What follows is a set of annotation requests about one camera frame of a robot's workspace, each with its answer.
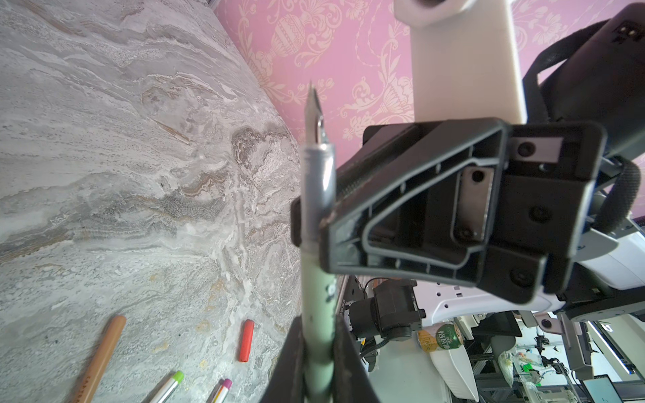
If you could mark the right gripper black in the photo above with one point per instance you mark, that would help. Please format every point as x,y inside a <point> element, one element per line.
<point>396,210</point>

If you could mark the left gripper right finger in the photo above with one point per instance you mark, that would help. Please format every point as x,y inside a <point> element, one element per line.
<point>351,383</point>

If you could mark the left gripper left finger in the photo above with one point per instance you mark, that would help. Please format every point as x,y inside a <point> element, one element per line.
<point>287,382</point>

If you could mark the light green pen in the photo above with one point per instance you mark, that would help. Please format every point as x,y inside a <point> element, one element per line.
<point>319,288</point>

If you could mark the tan brown pen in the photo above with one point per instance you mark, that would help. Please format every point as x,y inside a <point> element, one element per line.
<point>100,361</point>

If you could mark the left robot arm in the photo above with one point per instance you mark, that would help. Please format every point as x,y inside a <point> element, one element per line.
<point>367,324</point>

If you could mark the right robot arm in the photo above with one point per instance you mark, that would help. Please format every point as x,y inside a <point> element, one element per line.
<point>486,189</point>

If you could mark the red pen cap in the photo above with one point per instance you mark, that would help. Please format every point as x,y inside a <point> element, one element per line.
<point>246,340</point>

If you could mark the white marker pink tip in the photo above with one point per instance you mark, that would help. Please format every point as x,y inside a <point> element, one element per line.
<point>221,392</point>

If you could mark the white marker green tip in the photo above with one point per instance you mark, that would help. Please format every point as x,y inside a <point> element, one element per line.
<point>166,391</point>

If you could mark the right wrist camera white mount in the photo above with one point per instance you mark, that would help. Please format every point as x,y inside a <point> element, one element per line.
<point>465,60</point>

